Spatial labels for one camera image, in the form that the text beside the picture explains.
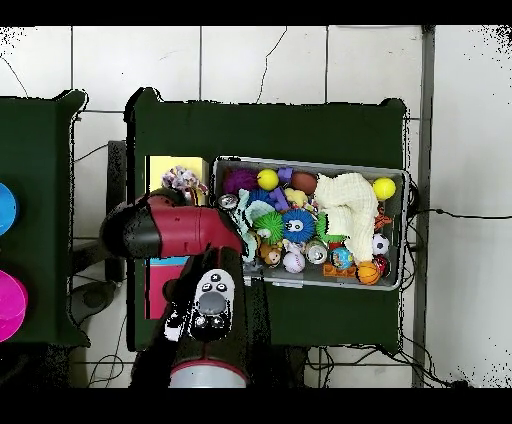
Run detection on blue puffer ball with eyes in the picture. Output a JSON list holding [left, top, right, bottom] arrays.
[[281, 207, 317, 244]]

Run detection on wooden box with three holes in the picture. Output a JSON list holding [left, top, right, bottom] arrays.
[[144, 154, 210, 321]]

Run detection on light teal cloth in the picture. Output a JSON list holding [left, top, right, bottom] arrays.
[[231, 188, 277, 263]]

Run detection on green spiky puffer ball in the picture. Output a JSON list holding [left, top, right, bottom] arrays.
[[253, 210, 285, 245]]

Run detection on yellow ball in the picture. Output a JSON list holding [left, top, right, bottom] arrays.
[[256, 168, 280, 192], [372, 176, 397, 202]]

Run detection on purple spiky ball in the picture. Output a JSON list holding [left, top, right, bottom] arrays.
[[222, 166, 259, 196]]

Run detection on white baseball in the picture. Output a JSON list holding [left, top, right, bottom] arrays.
[[282, 250, 306, 274]]

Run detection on dark green table cloth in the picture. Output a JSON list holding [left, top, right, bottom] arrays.
[[125, 87, 408, 355], [0, 89, 90, 347]]

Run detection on cream knitted cloth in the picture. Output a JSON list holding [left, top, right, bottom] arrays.
[[313, 171, 379, 263]]

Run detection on orange toy basketball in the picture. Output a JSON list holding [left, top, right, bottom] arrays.
[[355, 260, 382, 286]]

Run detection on small soccer ball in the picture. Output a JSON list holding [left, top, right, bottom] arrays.
[[371, 232, 391, 256]]

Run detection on grey stand base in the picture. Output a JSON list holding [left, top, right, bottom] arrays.
[[69, 279, 117, 325]]

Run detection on blue round bowl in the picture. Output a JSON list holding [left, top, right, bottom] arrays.
[[0, 182, 20, 236]]

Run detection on magenta round bowl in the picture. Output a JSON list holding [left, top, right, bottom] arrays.
[[0, 269, 29, 343]]

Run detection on grey wire mesh bin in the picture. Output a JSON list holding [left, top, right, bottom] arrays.
[[211, 154, 410, 292]]

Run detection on black cable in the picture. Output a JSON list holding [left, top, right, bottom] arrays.
[[415, 207, 512, 220]]

